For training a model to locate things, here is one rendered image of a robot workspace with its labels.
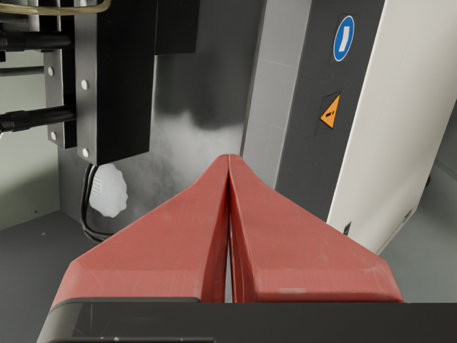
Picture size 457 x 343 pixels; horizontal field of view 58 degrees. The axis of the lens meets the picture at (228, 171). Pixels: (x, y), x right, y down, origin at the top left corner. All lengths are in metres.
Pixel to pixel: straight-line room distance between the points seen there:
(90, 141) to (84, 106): 0.04
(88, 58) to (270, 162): 0.22
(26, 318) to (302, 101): 0.50
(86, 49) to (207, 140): 0.20
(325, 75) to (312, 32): 0.05
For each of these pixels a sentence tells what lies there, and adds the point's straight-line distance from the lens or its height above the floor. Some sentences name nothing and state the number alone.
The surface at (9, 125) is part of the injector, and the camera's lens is 0.47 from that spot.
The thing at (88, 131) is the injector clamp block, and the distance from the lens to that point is 0.48.
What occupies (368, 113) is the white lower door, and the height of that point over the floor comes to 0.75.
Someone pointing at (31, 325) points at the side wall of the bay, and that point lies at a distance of 0.67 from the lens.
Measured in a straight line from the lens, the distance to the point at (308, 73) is 0.35.
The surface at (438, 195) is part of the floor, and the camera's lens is 1.33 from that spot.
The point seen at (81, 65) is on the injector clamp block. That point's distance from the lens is 0.47.
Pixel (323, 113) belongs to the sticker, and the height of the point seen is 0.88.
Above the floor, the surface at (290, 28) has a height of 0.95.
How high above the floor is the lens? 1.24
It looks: 49 degrees down
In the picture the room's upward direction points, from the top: 112 degrees counter-clockwise
